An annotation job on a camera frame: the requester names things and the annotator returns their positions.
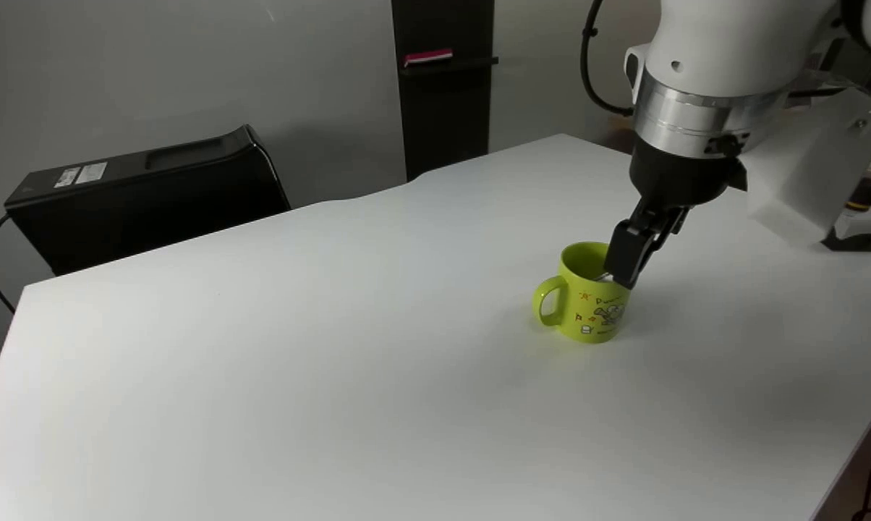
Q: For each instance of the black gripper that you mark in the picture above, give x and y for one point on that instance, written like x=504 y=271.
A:
x=669 y=187

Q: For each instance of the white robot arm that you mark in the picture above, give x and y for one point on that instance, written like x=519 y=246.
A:
x=763 y=96

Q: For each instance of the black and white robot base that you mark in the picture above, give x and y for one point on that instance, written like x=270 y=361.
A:
x=849 y=232

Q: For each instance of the green ceramic mug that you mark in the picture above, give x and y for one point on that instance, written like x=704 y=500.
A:
x=578 y=300

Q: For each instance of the black shelf cabinet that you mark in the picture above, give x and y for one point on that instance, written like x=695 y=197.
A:
x=442 y=105

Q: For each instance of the pink book on shelf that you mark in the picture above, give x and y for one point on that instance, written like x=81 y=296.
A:
x=429 y=57

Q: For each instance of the black computer tower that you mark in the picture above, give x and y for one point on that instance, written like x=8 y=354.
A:
x=104 y=209

